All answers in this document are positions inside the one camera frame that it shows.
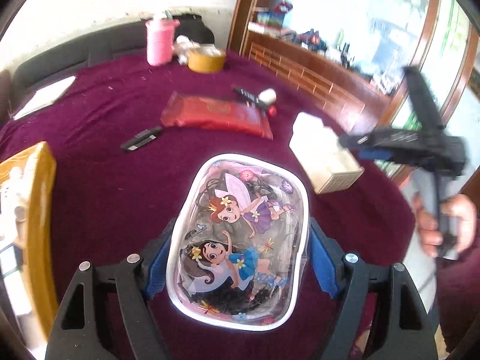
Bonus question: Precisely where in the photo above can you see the beige cardboard box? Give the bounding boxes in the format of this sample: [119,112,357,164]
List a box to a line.
[289,112,365,194]

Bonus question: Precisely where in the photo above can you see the cartoon fairy clear pouch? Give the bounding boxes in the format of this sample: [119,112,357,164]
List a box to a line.
[166,154,309,332]

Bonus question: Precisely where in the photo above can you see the maroon sleeved forearm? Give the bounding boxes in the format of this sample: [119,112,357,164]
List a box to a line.
[436,225,479,353]

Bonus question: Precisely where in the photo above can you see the right hand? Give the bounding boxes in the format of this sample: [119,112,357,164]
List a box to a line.
[412,193,478,259]

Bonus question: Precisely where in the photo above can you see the brown wooden cabinet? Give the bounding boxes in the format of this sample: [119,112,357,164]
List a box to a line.
[228,0,479,133]

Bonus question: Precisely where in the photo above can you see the yellow-rimmed cardboard box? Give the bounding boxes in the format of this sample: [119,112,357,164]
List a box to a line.
[1,141,59,339]

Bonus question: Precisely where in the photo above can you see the small white bottle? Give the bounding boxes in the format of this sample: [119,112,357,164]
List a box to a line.
[258,88,277,106]

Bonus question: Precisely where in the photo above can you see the black marker red cap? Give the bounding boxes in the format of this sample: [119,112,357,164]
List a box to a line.
[232,86,277,116]

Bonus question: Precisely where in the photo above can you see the small black marker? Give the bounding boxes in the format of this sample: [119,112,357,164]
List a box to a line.
[120,126,163,152]

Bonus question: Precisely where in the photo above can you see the white folded paper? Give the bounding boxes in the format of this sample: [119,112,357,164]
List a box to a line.
[13,76,77,120]

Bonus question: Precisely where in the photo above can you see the yellow tape roll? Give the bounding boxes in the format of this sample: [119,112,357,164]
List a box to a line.
[187,46,226,74]

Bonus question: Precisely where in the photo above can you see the red booklet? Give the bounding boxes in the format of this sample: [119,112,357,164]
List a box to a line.
[160,92,273,140]

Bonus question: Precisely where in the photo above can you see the crumpled white tissue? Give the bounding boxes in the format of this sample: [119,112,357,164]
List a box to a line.
[172,35,224,66]

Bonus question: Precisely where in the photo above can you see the black leather sofa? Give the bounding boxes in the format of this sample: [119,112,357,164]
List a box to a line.
[9,14,217,103]

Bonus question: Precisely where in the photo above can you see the pink sleeved water bottle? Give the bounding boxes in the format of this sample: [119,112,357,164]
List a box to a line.
[145,10,180,67]

